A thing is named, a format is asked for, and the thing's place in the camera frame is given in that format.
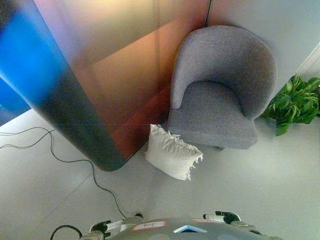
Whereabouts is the green leafy plant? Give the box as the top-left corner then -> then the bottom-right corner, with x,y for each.
259,74 -> 320,137

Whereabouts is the grey fabric armchair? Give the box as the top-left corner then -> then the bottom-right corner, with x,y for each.
166,24 -> 278,151

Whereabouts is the thin black floor cable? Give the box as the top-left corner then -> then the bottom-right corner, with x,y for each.
0,126 -> 50,136

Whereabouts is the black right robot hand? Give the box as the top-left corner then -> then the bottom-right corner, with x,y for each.
202,211 -> 243,224

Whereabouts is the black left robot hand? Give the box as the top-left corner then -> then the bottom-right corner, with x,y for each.
89,219 -> 125,238

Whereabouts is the grey robot torso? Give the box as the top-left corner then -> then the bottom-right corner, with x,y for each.
82,217 -> 271,240

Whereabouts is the white door frame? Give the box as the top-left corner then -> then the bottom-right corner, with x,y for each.
296,41 -> 320,79

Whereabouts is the brown cabinet with dark edge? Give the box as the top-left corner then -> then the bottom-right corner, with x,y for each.
0,0 -> 211,173

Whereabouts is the white fringed pillow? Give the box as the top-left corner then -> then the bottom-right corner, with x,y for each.
143,123 -> 204,182

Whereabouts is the black vertical pole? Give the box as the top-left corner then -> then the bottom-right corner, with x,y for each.
205,0 -> 213,26

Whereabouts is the long black floor cable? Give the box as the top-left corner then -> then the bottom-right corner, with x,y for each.
0,128 -> 128,219

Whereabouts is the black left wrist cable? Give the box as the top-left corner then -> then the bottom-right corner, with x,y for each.
51,224 -> 84,240

